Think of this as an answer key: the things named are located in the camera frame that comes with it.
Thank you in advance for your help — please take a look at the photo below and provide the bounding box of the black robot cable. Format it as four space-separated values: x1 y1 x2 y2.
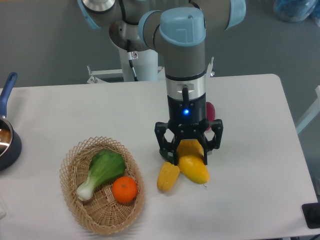
118 0 140 82

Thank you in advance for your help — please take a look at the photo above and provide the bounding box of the green bok choy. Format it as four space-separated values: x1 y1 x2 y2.
76 150 126 201

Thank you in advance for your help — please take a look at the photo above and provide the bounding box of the orange tangerine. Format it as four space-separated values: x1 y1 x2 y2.
111 176 138 204

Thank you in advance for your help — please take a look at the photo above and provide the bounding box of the white frame at right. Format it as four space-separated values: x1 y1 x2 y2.
295 85 320 134

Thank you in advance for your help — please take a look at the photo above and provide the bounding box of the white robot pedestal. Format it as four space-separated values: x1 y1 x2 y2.
86 19 216 85

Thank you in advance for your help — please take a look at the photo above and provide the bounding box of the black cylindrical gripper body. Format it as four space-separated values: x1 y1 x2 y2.
167 94 208 139

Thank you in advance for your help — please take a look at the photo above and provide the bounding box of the green cucumber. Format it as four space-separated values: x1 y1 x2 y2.
159 149 174 164

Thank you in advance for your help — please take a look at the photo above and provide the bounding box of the red purple fruit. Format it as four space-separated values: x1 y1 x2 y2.
206 102 216 122

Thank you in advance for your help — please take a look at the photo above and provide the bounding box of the black device at edge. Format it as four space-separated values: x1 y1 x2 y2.
301 202 320 229

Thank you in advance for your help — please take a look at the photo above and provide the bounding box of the blue plastic bag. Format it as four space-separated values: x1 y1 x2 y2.
273 0 320 23

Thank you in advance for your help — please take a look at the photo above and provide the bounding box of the yellow mango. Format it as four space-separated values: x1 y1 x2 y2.
178 155 210 185

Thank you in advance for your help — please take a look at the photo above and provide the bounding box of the yellow bell pepper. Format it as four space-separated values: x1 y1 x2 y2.
157 161 180 193

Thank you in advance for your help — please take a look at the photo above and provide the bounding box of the woven wicker basket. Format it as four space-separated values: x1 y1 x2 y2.
60 136 145 235

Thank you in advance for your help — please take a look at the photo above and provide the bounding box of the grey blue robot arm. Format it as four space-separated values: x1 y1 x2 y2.
78 0 246 165

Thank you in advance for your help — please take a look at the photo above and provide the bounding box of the blue saucepan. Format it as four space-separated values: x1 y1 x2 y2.
0 72 22 171

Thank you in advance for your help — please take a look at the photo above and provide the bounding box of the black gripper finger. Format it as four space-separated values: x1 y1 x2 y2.
194 118 223 165
154 121 182 166

